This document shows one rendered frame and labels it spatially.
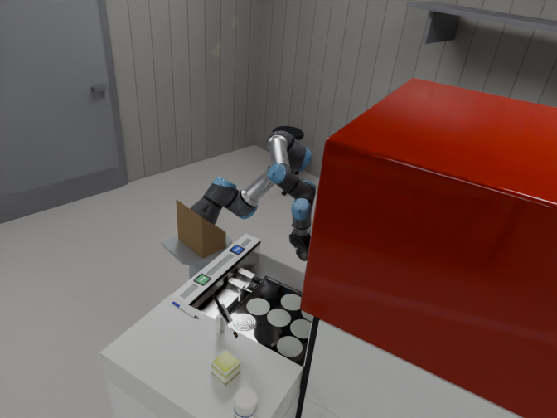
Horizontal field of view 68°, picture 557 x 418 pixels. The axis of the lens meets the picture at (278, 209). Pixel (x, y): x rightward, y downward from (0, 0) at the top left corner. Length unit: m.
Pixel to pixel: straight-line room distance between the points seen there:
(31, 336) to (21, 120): 1.75
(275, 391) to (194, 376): 0.28
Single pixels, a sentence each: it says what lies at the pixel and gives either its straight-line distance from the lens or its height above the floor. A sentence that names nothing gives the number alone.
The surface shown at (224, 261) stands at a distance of 1.97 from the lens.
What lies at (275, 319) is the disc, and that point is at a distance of 1.79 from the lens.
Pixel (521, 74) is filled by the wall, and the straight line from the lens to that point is 3.60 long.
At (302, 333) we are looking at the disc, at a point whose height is 0.90.
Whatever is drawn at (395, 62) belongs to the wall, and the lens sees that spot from 4.02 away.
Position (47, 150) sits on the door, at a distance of 4.15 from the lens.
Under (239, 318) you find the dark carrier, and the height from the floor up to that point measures 0.90.
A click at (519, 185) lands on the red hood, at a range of 1.03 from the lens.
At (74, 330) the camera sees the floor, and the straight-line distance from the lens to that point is 3.12.
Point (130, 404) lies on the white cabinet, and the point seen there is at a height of 0.77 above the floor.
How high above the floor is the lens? 2.21
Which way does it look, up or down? 32 degrees down
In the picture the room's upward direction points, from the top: 5 degrees clockwise
